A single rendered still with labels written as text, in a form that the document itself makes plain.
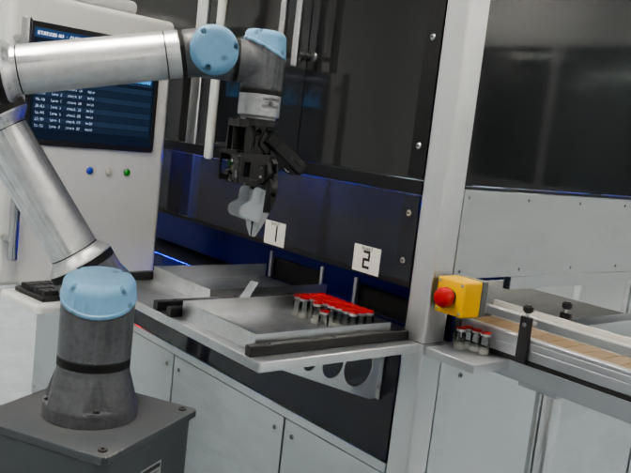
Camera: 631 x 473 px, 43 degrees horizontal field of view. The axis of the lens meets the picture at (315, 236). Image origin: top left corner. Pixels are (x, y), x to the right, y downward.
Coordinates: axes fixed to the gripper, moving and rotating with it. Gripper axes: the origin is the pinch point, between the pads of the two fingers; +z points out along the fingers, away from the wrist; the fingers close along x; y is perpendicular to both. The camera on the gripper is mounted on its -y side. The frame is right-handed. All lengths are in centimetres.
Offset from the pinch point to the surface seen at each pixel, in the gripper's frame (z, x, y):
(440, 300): 10.6, 18.4, -32.2
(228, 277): 21, -53, -31
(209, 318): 19.1, -9.5, 1.9
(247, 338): 19.5, 3.5, 2.0
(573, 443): 54, 12, -100
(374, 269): 9.2, -4.2, -35.5
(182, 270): 19, -54, -18
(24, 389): 110, -224, -44
